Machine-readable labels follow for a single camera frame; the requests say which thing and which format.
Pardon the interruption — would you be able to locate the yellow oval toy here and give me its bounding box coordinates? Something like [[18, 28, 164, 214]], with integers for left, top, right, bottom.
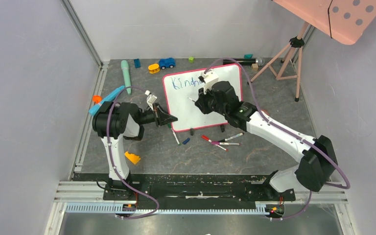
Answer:
[[148, 63, 161, 74]]

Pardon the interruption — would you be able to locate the orange wedge block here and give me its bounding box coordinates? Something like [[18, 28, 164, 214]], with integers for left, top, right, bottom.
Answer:
[[124, 151, 141, 165]]

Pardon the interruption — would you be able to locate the teal block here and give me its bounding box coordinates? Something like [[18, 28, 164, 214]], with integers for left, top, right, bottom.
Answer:
[[243, 54, 253, 59]]

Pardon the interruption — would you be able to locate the pink perforated panel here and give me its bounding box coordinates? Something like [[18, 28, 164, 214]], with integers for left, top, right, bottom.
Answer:
[[274, 0, 376, 45]]

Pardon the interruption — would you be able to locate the white toothed cable rail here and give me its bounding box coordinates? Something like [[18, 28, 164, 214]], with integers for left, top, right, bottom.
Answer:
[[65, 202, 269, 215]]

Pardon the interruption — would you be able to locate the purple capped marker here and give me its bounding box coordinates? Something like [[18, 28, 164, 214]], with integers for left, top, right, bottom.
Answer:
[[211, 141, 241, 146]]

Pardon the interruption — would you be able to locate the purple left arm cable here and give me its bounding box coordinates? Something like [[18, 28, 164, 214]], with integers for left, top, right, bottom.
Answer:
[[106, 86, 160, 220]]

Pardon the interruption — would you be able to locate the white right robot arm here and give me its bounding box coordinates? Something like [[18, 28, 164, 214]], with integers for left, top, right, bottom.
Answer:
[[195, 81, 337, 200]]

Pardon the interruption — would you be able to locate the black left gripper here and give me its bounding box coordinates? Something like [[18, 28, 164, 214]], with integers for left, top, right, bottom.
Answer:
[[138, 102, 177, 127]]

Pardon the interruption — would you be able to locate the blue toy car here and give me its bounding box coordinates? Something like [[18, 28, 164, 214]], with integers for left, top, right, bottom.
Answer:
[[159, 57, 176, 70]]

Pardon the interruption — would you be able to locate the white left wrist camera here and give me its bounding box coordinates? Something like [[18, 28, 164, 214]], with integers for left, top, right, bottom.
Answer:
[[145, 90, 157, 111]]

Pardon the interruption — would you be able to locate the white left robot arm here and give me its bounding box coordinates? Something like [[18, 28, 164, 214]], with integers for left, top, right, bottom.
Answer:
[[92, 101, 178, 200]]

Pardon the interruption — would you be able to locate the teal toy microphone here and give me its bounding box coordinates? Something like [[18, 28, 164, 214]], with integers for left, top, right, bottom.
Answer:
[[120, 60, 132, 95]]

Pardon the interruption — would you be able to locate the red capped marker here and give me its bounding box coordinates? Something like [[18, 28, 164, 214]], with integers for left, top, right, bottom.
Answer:
[[201, 135, 228, 151]]

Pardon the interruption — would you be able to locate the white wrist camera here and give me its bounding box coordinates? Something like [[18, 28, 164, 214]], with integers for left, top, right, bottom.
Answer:
[[145, 90, 157, 111], [198, 70, 219, 94]]

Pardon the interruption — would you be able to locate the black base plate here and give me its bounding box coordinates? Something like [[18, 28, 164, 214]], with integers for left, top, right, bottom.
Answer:
[[103, 174, 296, 210]]

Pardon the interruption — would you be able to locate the pink tripod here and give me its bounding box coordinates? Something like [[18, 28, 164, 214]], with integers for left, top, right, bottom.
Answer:
[[248, 22, 309, 102]]

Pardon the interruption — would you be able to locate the black capped marker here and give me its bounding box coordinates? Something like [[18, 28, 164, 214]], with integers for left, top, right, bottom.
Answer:
[[218, 132, 244, 142]]

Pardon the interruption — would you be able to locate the wooden cube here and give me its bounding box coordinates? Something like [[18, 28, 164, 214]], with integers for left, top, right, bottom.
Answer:
[[251, 64, 259, 71]]

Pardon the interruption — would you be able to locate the pink framed whiteboard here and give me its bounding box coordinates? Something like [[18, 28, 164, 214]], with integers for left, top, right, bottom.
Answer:
[[163, 64, 242, 132]]

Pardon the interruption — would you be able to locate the small orange toy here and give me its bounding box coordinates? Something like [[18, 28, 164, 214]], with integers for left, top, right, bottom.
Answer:
[[92, 95, 103, 104]]

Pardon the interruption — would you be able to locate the dark blue block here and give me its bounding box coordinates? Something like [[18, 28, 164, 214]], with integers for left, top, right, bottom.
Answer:
[[134, 59, 141, 69]]

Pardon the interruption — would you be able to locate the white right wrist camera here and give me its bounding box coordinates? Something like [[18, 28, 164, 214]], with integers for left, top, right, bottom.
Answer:
[[198, 70, 219, 94]]

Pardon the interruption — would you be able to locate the green capped marker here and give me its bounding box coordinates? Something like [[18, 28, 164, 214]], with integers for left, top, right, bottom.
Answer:
[[167, 123, 181, 145]]

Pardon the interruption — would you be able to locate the large light blue marker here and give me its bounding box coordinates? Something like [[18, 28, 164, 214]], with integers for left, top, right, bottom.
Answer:
[[88, 86, 125, 116]]

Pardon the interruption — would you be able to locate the blue marker cap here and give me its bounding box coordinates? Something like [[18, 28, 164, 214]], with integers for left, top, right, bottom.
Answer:
[[182, 138, 190, 145]]

